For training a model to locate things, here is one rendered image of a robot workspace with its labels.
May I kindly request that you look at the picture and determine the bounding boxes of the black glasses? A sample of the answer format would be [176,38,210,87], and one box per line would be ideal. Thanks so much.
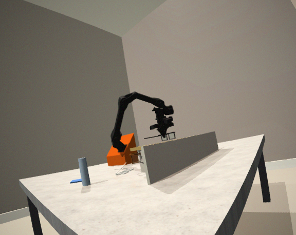
[150,132,175,141]

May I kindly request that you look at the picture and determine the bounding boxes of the grey rectangular panel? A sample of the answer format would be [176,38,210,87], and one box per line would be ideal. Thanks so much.
[141,132,218,185]

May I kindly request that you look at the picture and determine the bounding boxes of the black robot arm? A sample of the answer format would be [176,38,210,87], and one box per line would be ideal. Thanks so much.
[110,92,174,152]

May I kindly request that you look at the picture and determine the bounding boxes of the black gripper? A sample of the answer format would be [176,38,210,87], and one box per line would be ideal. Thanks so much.
[150,115,174,134]

